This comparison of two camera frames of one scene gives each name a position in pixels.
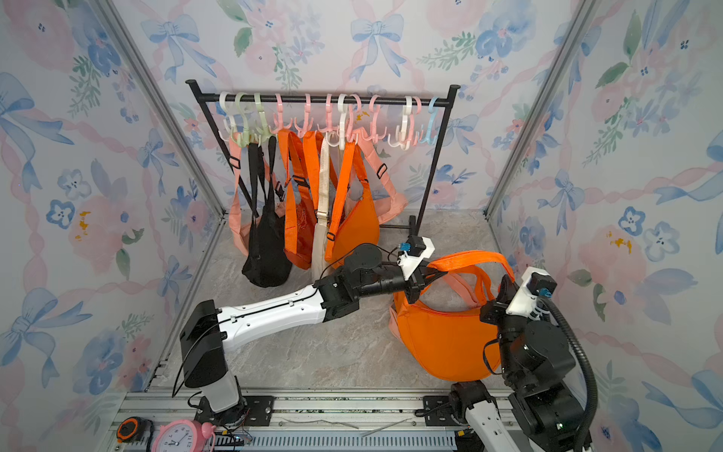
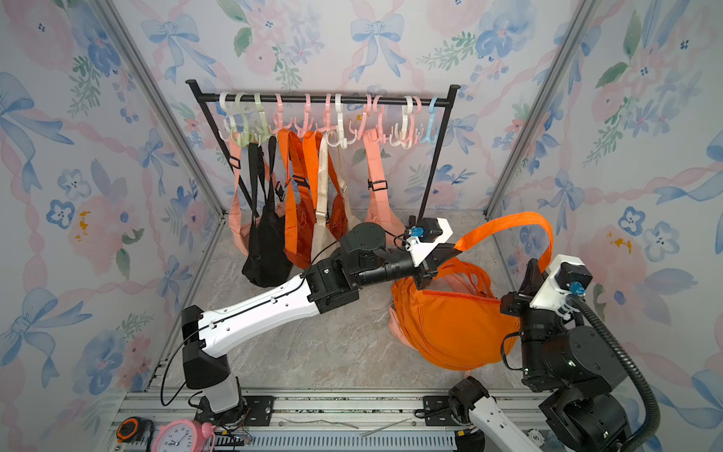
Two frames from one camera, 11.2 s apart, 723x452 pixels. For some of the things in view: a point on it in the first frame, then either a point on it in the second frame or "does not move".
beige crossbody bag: x=318 y=249 does not move
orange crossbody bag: x=355 y=220 to x=460 y=330
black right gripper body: x=496 y=312 to x=518 y=303
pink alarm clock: x=185 y=436 does not move
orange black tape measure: x=133 y=428 does not move
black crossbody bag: x=268 y=262 does not move
